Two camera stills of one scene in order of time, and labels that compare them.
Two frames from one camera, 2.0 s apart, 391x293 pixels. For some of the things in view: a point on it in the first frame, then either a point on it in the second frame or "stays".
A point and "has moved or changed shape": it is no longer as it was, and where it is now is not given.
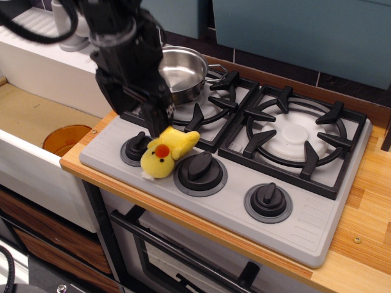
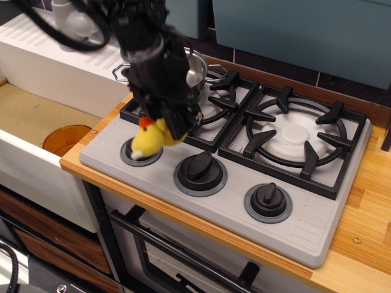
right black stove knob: x=268 y=203 stays
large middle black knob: x=199 y=175 stays
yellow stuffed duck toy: x=158 y=159 has moved or changed shape
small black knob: x=132 y=149 → x=126 y=154
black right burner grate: x=299 y=135 stays
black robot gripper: x=126 y=40 → x=156 y=68
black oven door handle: x=132 y=222 stays
